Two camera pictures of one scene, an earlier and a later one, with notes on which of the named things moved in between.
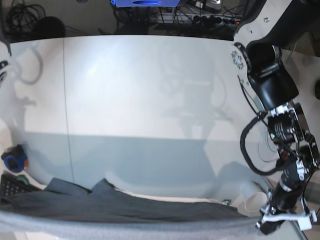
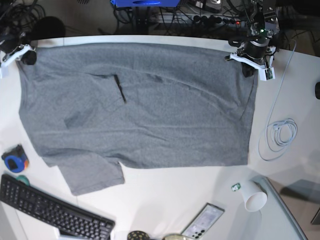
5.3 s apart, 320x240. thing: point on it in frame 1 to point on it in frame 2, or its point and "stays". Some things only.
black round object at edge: x=317 y=89 stays
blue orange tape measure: x=15 y=159 stays
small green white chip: x=226 y=202 to x=236 y=187
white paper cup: x=254 y=200 stays
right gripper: x=286 y=203 to x=256 y=54
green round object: x=22 y=177 stays
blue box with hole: x=146 y=3 stays
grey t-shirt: x=62 y=211 to x=92 y=107
